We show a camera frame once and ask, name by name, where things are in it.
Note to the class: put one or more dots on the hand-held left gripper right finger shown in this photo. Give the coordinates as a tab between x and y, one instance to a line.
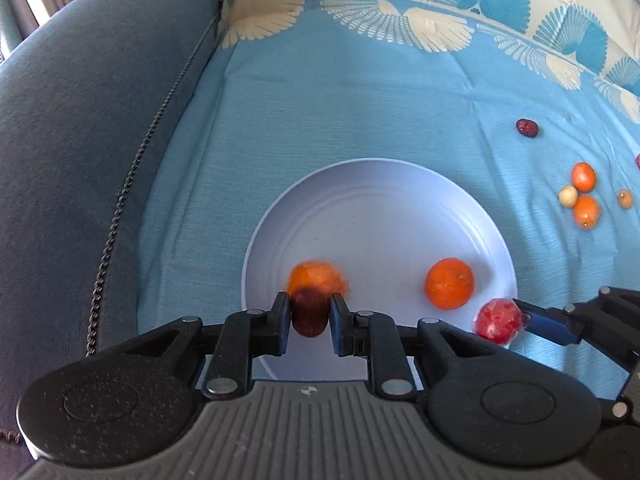
337	330

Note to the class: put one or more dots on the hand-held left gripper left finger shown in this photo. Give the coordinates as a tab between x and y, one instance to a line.
283	326

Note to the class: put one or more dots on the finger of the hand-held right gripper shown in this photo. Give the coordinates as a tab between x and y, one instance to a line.
617	297
552	327

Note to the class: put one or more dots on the red fruit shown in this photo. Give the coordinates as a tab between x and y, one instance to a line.
498	321

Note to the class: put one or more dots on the orange mandarin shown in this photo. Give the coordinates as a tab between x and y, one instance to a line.
449	282
315	276

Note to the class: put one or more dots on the white round plate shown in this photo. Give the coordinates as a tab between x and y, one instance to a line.
380	210

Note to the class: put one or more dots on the small orange kumquat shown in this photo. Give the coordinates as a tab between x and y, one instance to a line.
586	211
583	176

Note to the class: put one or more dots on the beige longan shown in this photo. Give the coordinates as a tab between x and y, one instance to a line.
625	198
568	195

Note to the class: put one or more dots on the blue printed cloth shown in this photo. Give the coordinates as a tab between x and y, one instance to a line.
350	90

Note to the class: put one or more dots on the grey-blue sofa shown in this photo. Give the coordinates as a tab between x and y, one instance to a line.
85	160

